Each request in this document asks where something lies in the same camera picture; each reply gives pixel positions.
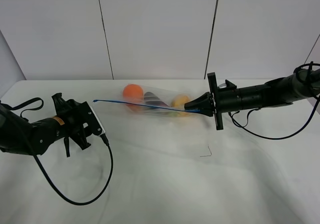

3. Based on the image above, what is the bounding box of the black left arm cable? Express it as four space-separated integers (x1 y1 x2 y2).
34 134 114 206

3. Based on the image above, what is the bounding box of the clear blue-zip plastic bag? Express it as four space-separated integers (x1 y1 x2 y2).
92 83 200 117

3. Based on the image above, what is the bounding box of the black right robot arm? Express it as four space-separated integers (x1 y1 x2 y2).
184 63 320 130

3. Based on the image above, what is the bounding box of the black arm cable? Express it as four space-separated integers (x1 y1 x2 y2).
227 62 320 140
34 134 114 206

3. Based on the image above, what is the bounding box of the purple eggplant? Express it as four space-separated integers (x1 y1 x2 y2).
143 92 169 107

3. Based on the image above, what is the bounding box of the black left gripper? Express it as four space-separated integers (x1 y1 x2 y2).
52 93 93 150

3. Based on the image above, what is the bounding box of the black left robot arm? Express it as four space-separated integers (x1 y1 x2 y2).
0 93 104 157

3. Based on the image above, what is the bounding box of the yellow lemon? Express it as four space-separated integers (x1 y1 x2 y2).
171 94 191 117

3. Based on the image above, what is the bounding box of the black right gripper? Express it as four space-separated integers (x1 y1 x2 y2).
184 72 241 130

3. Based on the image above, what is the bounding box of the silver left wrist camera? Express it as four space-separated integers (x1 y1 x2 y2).
88 105 106 136

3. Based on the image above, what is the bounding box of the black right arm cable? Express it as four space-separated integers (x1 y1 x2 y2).
227 62 320 140

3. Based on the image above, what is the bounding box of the orange fruit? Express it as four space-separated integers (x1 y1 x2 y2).
122 84 144 100

